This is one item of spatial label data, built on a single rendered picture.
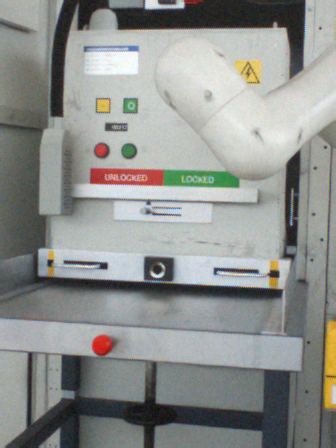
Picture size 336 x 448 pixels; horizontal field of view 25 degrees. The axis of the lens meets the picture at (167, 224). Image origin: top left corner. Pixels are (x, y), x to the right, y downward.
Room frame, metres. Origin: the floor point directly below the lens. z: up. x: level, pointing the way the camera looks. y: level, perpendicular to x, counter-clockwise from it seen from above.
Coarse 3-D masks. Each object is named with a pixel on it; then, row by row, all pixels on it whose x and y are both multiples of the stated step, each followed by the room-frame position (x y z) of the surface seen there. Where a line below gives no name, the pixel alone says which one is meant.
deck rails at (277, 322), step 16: (32, 256) 1.62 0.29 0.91; (0, 272) 1.46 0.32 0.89; (16, 272) 1.54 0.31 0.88; (32, 272) 1.62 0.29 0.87; (0, 288) 1.46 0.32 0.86; (16, 288) 1.54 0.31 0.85; (32, 288) 1.55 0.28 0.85; (288, 288) 1.28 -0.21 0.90; (272, 304) 1.42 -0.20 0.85; (288, 304) 1.31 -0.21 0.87; (272, 320) 1.25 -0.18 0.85; (288, 320) 1.26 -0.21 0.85
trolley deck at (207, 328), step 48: (48, 288) 1.58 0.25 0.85; (96, 288) 1.60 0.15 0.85; (144, 288) 1.63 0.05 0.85; (192, 288) 1.65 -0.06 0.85; (240, 288) 1.67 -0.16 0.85; (0, 336) 1.24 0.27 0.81; (48, 336) 1.22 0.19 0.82; (96, 336) 1.21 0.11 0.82; (144, 336) 1.19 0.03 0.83; (192, 336) 1.17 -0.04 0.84; (240, 336) 1.16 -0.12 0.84; (288, 336) 1.15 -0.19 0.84
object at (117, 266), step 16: (48, 256) 1.63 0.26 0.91; (64, 256) 1.62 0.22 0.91; (80, 256) 1.61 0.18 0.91; (96, 256) 1.61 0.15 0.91; (112, 256) 1.60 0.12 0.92; (128, 256) 1.59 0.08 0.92; (144, 256) 1.59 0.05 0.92; (160, 256) 1.58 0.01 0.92; (176, 256) 1.57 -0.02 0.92; (192, 256) 1.57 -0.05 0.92; (208, 256) 1.57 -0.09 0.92; (64, 272) 1.62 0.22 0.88; (80, 272) 1.61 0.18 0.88; (96, 272) 1.61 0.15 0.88; (112, 272) 1.60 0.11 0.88; (128, 272) 1.59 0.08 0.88; (176, 272) 1.57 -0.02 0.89; (192, 272) 1.57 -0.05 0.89; (208, 272) 1.56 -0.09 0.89; (240, 272) 1.55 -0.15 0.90; (256, 272) 1.54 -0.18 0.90; (272, 272) 1.54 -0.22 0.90; (288, 272) 1.53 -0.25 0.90
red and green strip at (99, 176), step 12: (96, 168) 1.62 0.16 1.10; (108, 168) 1.61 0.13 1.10; (120, 168) 1.61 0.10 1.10; (96, 180) 1.62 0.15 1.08; (108, 180) 1.61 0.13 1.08; (120, 180) 1.61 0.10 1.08; (132, 180) 1.60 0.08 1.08; (144, 180) 1.60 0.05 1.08; (156, 180) 1.59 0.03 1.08; (168, 180) 1.59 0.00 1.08; (180, 180) 1.59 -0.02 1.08; (192, 180) 1.58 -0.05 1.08; (204, 180) 1.58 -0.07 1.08; (216, 180) 1.57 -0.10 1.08; (228, 180) 1.57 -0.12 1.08
